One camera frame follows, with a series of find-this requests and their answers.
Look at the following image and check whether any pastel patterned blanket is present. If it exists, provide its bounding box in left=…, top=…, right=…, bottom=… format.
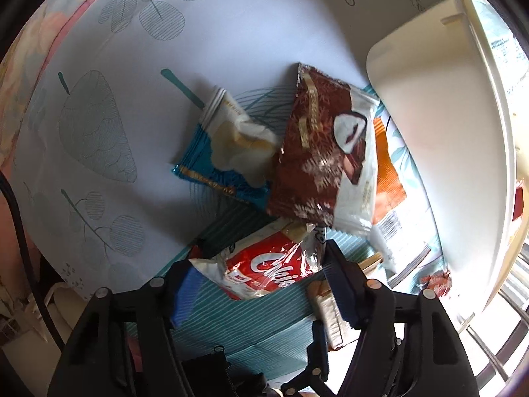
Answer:
left=0, top=0, right=137, bottom=166

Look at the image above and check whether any window with metal grille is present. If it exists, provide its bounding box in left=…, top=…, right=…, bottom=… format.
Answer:
left=455, top=248, right=529, bottom=385

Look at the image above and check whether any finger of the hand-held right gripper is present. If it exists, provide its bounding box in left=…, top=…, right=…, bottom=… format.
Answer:
left=281, top=320, right=331, bottom=395

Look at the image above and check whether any leaf-print tablecloth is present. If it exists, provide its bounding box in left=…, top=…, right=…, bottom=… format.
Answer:
left=10, top=0, right=459, bottom=381

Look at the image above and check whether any brown snowflake snack packet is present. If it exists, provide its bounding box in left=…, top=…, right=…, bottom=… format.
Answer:
left=266, top=63, right=380, bottom=238

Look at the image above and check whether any red and white snack packet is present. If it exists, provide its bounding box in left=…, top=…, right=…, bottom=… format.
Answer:
left=189, top=225, right=327, bottom=302

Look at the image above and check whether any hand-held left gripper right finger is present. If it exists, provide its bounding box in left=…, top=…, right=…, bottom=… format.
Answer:
left=324, top=240, right=480, bottom=397

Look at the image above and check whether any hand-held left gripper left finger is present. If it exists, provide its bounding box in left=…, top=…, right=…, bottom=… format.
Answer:
left=47, top=260, right=205, bottom=397

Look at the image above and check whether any white plastic bin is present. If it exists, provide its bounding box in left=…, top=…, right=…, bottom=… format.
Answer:
left=366, top=0, right=529, bottom=319

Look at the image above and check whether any black cable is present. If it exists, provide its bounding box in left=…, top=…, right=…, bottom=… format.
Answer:
left=0, top=171, right=67, bottom=346

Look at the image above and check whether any orange snack packet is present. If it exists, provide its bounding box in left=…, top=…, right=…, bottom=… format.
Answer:
left=370, top=116, right=432, bottom=276

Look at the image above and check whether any blue and white snack packet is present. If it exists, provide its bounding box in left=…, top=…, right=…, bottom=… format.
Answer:
left=171, top=86, right=282, bottom=211

